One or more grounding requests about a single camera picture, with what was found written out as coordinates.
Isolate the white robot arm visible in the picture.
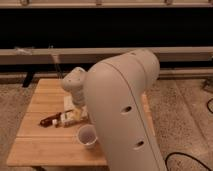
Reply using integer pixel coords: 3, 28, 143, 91
61, 49, 167, 171

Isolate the white sponge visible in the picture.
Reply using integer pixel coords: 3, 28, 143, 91
64, 96, 74, 111

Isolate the black floor cable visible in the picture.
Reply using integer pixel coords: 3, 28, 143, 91
164, 96, 213, 171

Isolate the white paper cup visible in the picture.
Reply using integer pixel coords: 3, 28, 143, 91
77, 124, 98, 149

